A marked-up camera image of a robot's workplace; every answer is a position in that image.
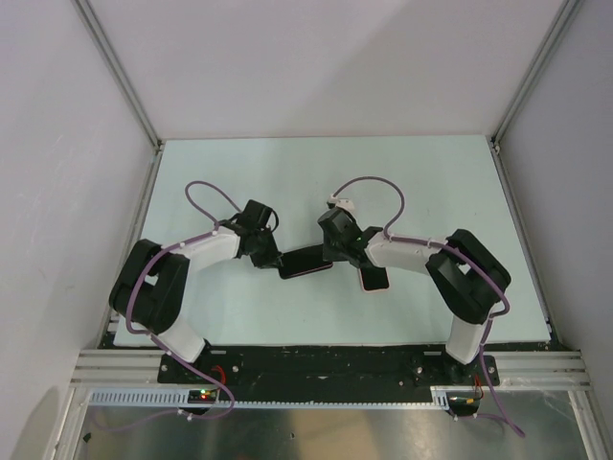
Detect black phone case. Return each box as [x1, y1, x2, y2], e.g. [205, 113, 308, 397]
[278, 243, 334, 281]

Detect purple phone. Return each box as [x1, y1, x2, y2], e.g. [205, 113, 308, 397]
[281, 244, 329, 277]

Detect pink phone case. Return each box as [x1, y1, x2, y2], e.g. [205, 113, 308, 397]
[357, 265, 391, 293]

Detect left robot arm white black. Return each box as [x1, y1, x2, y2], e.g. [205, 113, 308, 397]
[108, 200, 282, 382]

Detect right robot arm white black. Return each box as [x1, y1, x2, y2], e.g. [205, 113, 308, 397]
[318, 205, 511, 384]

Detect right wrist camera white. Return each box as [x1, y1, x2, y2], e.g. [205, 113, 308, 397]
[327, 195, 355, 213]

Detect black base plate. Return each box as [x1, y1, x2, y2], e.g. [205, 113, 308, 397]
[157, 345, 500, 403]

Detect left controller board with wires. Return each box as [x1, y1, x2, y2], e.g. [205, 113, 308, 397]
[188, 365, 227, 404]

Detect controller board with wires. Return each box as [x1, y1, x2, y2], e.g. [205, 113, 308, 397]
[447, 375, 485, 420]
[188, 365, 227, 404]

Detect white slotted cable duct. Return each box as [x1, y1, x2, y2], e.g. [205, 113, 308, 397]
[89, 388, 449, 410]

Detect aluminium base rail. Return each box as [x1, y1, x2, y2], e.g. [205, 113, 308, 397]
[70, 350, 592, 391]

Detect right controller board with wires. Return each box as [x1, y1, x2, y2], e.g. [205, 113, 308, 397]
[447, 375, 485, 420]

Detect left aluminium frame post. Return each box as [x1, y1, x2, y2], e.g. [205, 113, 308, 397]
[71, 0, 163, 154]

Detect aluminium frame post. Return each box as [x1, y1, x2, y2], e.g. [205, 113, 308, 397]
[71, 0, 163, 154]
[489, 0, 583, 153]

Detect right aluminium frame post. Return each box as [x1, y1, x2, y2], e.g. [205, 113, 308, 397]
[489, 0, 583, 153]

